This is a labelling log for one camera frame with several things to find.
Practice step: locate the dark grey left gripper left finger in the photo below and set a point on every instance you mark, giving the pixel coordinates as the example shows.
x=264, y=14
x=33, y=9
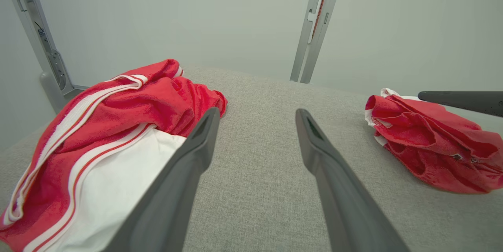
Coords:
x=169, y=197

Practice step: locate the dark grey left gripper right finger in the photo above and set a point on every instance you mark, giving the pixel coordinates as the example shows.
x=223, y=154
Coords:
x=346, y=205

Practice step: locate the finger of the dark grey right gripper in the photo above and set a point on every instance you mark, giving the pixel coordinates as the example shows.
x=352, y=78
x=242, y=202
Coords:
x=471, y=100

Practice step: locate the red shirt with white sleeves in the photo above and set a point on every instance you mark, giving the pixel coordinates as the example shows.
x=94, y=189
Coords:
x=129, y=114

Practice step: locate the crumpled red white garment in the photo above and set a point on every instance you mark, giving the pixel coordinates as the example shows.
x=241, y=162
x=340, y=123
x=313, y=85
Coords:
x=428, y=146

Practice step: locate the grey metal double partition post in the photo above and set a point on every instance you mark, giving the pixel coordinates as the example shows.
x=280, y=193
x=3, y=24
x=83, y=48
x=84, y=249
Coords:
x=310, y=47

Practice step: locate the grey metal post with foot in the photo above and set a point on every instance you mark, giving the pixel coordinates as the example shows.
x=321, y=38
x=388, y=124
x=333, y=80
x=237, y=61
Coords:
x=47, y=59

